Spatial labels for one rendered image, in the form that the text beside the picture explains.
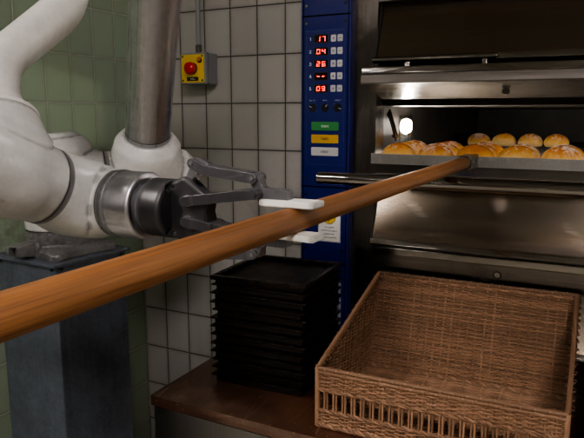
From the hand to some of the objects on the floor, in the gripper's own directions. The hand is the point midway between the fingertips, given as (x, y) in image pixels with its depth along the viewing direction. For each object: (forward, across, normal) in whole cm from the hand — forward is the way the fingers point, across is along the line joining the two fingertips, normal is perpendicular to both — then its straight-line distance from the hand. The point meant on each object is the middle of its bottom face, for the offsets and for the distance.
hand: (292, 219), depth 71 cm
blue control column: (-44, +120, -206) cm, 242 cm away
